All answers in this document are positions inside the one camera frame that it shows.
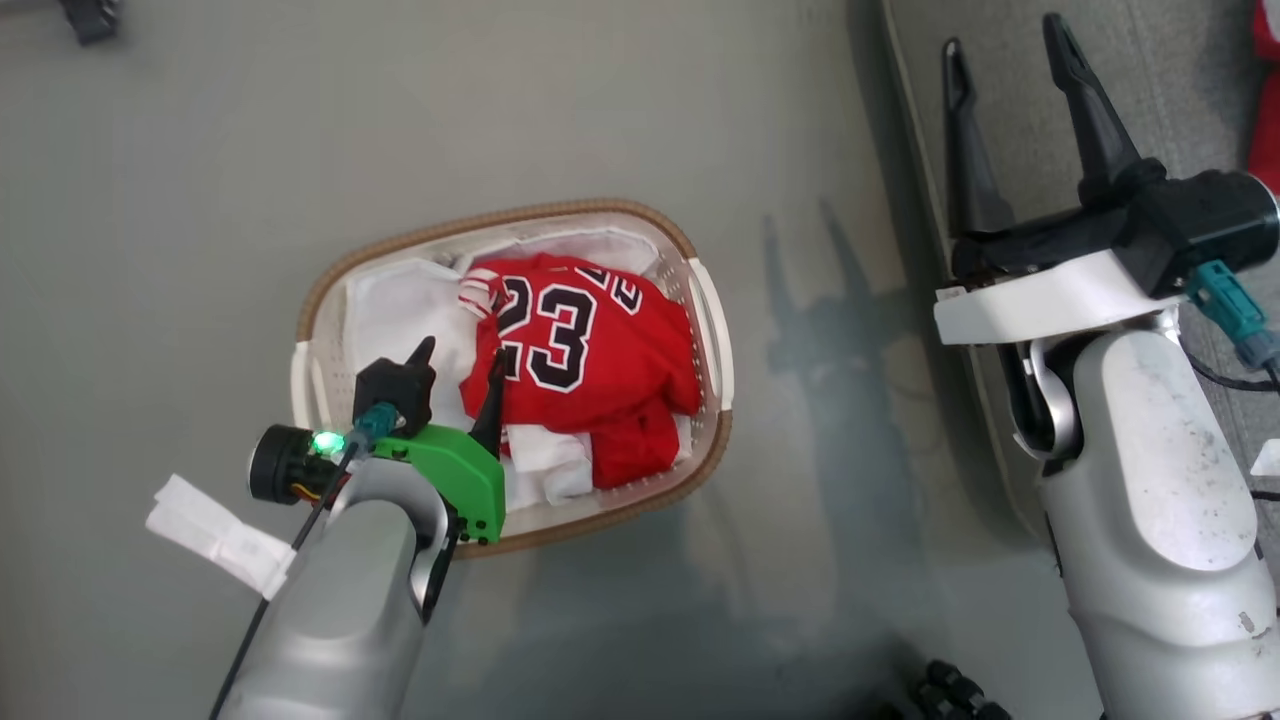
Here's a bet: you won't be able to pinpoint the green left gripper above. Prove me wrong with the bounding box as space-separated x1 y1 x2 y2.
248 336 509 547

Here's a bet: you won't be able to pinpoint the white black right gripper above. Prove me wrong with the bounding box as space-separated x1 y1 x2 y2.
933 12 1280 347

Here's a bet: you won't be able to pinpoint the white laundry basket brown rim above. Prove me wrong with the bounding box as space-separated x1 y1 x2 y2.
291 198 736 558

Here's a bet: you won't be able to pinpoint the large white garment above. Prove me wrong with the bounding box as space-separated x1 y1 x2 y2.
344 228 663 431

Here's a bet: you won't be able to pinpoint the small folded white cloth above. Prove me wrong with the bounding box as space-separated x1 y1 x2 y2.
500 422 597 511

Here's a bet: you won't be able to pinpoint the red number 23 jersey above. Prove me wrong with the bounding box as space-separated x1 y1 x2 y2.
458 252 703 435

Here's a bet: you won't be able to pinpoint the red shorts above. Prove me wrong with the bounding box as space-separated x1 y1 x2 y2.
588 398 683 491

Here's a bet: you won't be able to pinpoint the red cloth item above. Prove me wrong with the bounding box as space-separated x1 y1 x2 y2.
1246 0 1280 197

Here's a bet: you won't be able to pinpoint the white tape tag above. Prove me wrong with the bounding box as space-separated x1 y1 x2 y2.
145 474 298 601

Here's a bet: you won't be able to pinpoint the dark blurry floor object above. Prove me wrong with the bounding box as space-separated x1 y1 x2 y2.
58 0 123 46

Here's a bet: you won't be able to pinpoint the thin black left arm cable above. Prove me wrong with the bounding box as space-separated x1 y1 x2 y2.
208 400 403 720

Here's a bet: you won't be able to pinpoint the teal plug black cable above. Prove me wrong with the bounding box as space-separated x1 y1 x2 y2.
1180 260 1280 396

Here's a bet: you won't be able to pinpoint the black ribbed hose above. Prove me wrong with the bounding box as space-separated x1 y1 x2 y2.
908 658 1013 720

